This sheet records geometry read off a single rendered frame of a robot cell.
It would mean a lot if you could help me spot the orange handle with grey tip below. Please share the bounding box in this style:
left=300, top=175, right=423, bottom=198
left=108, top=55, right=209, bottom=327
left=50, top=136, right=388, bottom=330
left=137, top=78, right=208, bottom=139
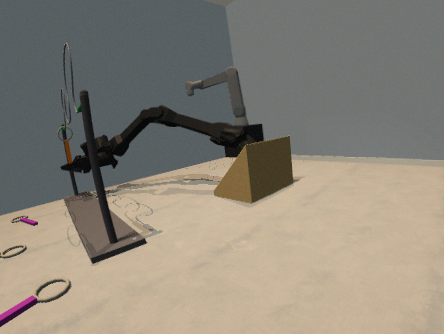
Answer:
left=57, top=126, right=73, bottom=163

